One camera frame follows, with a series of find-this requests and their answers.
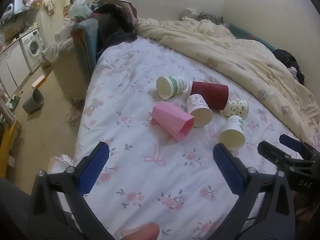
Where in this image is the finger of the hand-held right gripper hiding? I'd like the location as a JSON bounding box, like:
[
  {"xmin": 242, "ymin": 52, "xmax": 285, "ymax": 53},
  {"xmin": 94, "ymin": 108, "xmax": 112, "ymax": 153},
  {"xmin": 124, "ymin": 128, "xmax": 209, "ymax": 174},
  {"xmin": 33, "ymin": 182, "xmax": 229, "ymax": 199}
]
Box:
[
  {"xmin": 279, "ymin": 134, "xmax": 320, "ymax": 161},
  {"xmin": 257, "ymin": 141, "xmax": 300, "ymax": 167}
]

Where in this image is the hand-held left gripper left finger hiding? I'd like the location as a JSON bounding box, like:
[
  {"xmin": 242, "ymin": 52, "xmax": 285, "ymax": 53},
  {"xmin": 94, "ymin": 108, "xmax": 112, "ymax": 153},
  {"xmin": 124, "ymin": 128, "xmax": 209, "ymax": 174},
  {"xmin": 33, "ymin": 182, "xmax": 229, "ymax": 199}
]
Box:
[{"xmin": 31, "ymin": 141, "xmax": 113, "ymax": 240}]

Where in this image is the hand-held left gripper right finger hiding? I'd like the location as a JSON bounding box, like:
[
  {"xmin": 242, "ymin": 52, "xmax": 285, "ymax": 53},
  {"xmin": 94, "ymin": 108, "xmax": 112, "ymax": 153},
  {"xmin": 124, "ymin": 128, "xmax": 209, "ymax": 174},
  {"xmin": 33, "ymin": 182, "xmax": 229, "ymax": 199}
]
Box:
[{"xmin": 212, "ymin": 142, "xmax": 297, "ymax": 240}]

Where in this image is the white cup with green logo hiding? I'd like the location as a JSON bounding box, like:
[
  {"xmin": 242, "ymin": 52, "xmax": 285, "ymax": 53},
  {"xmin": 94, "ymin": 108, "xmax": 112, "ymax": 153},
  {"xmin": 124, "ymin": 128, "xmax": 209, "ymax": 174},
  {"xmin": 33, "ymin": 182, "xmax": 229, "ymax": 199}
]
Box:
[{"xmin": 219, "ymin": 115, "xmax": 246, "ymax": 151}]

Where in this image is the small white green-patterned cup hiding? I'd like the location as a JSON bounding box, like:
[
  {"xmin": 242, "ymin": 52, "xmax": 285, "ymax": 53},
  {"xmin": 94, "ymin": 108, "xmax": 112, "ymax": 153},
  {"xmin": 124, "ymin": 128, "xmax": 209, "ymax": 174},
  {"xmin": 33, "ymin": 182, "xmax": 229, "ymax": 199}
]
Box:
[{"xmin": 223, "ymin": 99, "xmax": 249, "ymax": 120}]

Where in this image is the white cup with pink print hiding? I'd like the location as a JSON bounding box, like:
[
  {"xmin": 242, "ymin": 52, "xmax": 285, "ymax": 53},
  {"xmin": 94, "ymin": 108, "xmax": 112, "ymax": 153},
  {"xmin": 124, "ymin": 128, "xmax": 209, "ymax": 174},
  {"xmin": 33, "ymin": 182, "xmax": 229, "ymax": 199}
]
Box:
[{"xmin": 186, "ymin": 94, "xmax": 214, "ymax": 127}]

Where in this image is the pink paper cup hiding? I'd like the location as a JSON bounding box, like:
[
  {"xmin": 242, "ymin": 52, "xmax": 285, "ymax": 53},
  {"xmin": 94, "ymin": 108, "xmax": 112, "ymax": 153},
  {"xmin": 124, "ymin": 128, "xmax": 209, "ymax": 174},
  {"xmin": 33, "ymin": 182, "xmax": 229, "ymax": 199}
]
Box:
[{"xmin": 152, "ymin": 101, "xmax": 195, "ymax": 142}]

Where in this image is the dark red ribbed cup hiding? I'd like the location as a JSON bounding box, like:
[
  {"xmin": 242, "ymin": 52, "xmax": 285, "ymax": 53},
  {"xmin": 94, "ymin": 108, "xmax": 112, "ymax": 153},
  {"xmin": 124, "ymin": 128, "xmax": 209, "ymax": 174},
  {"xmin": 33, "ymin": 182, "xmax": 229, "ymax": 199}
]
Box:
[{"xmin": 186, "ymin": 81, "xmax": 230, "ymax": 111}]

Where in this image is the white cup with green band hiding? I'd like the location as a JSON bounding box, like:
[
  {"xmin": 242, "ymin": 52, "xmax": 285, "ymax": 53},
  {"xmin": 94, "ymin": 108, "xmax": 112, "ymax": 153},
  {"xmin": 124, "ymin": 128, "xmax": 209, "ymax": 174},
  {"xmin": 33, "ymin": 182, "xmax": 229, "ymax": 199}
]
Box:
[{"xmin": 156, "ymin": 76, "xmax": 188, "ymax": 100}]

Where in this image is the person's left hand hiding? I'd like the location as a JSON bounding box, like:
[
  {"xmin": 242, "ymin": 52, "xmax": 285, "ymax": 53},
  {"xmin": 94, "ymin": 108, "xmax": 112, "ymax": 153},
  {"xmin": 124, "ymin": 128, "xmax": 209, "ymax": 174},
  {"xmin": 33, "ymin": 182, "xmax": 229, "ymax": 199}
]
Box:
[{"xmin": 119, "ymin": 222, "xmax": 160, "ymax": 240}]

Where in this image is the floral white bed sheet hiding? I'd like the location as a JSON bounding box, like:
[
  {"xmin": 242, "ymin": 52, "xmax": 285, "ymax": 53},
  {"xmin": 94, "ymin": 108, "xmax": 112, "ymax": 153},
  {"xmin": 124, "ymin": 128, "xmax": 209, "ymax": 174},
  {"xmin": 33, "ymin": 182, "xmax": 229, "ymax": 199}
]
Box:
[{"xmin": 74, "ymin": 34, "xmax": 300, "ymax": 240}]

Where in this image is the striped black white cloth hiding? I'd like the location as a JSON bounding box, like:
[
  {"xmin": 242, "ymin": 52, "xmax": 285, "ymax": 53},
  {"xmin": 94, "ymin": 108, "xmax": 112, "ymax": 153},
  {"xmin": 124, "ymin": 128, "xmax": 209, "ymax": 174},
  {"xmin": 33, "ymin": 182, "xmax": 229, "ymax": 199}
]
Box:
[{"xmin": 289, "ymin": 66, "xmax": 300, "ymax": 81}]

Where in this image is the black clothing pile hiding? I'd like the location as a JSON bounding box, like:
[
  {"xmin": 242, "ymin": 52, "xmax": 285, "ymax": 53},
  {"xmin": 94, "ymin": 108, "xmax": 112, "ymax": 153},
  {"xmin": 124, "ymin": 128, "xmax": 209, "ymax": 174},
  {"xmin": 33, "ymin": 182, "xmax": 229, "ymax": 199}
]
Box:
[{"xmin": 273, "ymin": 49, "xmax": 305, "ymax": 85}]

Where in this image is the person's dark grey clothing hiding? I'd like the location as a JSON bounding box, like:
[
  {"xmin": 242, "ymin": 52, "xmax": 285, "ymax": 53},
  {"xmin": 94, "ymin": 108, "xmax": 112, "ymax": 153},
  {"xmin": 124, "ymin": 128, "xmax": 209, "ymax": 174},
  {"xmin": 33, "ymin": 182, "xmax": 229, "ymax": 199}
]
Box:
[{"xmin": 0, "ymin": 179, "xmax": 34, "ymax": 240}]

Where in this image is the grey trash bin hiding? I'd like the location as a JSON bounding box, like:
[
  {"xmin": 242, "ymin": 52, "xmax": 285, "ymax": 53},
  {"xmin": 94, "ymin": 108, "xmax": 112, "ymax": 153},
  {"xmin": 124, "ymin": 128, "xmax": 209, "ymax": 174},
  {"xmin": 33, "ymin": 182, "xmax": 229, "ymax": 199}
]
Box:
[{"xmin": 22, "ymin": 88, "xmax": 44, "ymax": 114}]

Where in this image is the beige bedside cabinet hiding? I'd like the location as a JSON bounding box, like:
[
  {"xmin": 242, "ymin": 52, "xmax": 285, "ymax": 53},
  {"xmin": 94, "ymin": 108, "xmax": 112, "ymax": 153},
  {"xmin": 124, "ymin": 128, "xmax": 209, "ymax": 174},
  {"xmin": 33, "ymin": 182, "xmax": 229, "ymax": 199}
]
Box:
[{"xmin": 53, "ymin": 47, "xmax": 88, "ymax": 99}]

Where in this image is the cardboard box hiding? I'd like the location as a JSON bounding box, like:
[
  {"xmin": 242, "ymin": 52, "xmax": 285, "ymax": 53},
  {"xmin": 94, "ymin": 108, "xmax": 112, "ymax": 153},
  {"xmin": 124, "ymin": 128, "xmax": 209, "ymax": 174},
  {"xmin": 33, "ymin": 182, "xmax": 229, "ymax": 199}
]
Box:
[{"xmin": 31, "ymin": 76, "xmax": 48, "ymax": 89}]

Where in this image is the cream bear-print blanket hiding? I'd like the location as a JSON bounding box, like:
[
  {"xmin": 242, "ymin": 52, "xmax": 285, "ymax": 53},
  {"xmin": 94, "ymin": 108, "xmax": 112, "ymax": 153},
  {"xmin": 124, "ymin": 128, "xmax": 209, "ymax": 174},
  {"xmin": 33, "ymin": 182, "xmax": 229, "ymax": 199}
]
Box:
[{"xmin": 135, "ymin": 17, "xmax": 320, "ymax": 143}]

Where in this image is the teal mat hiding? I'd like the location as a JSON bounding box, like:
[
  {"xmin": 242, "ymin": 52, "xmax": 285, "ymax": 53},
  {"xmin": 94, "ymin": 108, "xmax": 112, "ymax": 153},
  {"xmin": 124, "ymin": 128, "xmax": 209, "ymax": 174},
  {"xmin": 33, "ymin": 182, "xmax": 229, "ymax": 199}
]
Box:
[{"xmin": 229, "ymin": 23, "xmax": 277, "ymax": 52}]

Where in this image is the teal upholstered bed headboard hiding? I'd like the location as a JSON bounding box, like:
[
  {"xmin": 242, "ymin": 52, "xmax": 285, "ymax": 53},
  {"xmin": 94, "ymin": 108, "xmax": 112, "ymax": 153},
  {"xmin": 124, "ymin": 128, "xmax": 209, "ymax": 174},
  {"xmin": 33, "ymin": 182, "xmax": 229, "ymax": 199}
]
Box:
[{"xmin": 70, "ymin": 19, "xmax": 100, "ymax": 80}]

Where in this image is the white kitchen cabinet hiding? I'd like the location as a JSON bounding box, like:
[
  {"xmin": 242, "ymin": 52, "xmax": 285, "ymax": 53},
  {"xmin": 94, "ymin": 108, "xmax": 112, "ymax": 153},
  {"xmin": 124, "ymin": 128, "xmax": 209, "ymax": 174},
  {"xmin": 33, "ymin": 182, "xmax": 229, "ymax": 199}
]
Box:
[{"xmin": 0, "ymin": 40, "xmax": 32, "ymax": 95}]

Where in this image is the white washing machine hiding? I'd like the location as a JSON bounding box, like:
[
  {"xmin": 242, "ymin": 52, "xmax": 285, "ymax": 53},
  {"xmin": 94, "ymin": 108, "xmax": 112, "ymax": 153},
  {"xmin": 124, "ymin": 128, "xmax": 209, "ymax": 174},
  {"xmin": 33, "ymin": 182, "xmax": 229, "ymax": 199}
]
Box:
[{"xmin": 19, "ymin": 29, "xmax": 46, "ymax": 74}]

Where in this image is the dark brown clothes pile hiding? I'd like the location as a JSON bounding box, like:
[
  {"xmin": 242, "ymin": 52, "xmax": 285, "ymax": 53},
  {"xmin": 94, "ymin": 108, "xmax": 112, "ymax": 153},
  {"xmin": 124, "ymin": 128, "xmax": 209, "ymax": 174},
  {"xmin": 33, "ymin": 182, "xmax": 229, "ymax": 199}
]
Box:
[{"xmin": 91, "ymin": 0, "xmax": 138, "ymax": 55}]

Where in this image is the grey patterned pillow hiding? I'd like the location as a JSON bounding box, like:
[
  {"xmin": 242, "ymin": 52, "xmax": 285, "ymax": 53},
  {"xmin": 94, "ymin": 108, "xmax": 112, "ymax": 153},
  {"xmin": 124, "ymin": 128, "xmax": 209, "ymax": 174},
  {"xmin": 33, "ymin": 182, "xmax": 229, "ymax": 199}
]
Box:
[{"xmin": 181, "ymin": 8, "xmax": 227, "ymax": 27}]

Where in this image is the white plastic bag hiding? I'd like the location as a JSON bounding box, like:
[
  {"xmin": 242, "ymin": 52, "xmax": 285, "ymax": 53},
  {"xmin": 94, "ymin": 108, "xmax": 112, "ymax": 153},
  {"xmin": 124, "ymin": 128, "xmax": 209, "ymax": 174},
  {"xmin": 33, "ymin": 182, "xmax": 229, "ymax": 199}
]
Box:
[{"xmin": 68, "ymin": 0, "xmax": 93, "ymax": 19}]

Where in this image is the white water heater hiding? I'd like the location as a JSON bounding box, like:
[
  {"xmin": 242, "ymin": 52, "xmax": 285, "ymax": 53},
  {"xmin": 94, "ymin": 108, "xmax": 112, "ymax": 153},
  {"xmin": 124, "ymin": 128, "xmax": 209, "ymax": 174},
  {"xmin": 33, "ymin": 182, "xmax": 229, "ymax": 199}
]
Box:
[{"xmin": 5, "ymin": 0, "xmax": 25, "ymax": 14}]

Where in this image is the yellow frame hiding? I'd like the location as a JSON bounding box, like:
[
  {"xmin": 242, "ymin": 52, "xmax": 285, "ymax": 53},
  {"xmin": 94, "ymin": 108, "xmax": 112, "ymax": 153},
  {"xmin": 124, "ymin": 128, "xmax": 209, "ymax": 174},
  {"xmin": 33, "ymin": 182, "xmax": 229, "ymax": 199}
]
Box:
[{"xmin": 0, "ymin": 119, "xmax": 21, "ymax": 178}]

